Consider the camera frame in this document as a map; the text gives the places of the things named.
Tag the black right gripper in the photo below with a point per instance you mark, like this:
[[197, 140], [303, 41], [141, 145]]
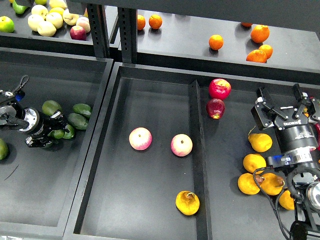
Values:
[[292, 133]]

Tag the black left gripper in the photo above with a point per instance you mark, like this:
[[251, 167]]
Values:
[[40, 125]]

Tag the stray green avocado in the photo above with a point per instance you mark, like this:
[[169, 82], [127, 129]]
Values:
[[57, 134]]

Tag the stray yellow pear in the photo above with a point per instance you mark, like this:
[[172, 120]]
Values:
[[187, 202]]

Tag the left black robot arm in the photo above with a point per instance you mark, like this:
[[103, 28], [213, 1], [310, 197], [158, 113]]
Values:
[[11, 112]]

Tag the green avocado centre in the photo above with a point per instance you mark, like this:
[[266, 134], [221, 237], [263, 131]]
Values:
[[70, 132]]

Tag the green avocado top left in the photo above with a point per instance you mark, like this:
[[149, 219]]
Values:
[[49, 107]]

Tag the green avocado middle right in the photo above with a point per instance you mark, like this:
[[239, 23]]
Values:
[[78, 121]]

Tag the green avocado top right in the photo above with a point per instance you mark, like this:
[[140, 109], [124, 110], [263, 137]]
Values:
[[82, 109]]

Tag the green avocado at edge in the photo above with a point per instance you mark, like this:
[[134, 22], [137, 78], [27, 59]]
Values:
[[4, 150]]

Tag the yellow pear lower middle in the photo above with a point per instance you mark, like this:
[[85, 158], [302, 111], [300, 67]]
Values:
[[272, 184]]

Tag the yellow pear lower left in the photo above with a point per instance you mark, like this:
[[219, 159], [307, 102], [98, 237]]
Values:
[[247, 183]]

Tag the yellow pear lower right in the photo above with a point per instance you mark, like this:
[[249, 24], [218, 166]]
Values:
[[286, 201]]

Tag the pale yellow pear front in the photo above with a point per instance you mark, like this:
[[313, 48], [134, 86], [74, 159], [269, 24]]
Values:
[[46, 29]]

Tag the pale yellow pear left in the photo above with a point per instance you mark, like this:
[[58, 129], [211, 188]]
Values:
[[34, 20]]

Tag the pale yellow pear centre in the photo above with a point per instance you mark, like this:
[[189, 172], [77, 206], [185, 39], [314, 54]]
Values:
[[55, 18]]

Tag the red chili peppers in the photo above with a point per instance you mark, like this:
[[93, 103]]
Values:
[[318, 132]]

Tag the black left tray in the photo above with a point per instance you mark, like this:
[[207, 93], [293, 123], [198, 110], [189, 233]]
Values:
[[38, 185]]

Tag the orange front right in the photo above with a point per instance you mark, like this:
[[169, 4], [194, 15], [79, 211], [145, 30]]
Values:
[[257, 55]]

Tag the orange right small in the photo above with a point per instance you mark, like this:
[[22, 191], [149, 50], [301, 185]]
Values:
[[267, 49]]

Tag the bright red apple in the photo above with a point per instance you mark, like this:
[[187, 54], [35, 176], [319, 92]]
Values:
[[219, 88]]

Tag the dark red apple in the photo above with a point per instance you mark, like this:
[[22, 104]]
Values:
[[215, 108]]

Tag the large orange top right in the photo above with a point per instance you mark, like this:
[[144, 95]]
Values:
[[260, 33]]

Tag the pink apple left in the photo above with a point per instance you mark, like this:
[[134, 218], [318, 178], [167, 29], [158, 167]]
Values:
[[140, 138]]

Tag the pink apple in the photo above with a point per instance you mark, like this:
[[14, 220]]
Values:
[[140, 138], [181, 145]]

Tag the orange under shelf edge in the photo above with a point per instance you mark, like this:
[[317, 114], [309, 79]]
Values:
[[246, 24]]

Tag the orange centre shelf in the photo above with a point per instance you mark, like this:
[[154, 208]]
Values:
[[216, 42]]

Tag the red apple on shelf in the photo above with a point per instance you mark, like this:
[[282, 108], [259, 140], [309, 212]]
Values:
[[78, 33]]

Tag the green apple left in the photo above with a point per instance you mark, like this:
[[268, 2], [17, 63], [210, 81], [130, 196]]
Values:
[[6, 24]]

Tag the pink apple right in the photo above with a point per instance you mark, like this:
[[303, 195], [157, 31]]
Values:
[[181, 145]]

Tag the pink peach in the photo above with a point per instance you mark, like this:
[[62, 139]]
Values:
[[84, 23]]

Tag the black left shelf post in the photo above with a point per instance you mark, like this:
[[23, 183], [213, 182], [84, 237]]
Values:
[[99, 32]]

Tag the black shelf post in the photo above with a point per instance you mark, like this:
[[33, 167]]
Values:
[[99, 32], [127, 20]]

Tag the black right shelf post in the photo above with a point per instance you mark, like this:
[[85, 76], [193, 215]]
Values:
[[127, 20]]

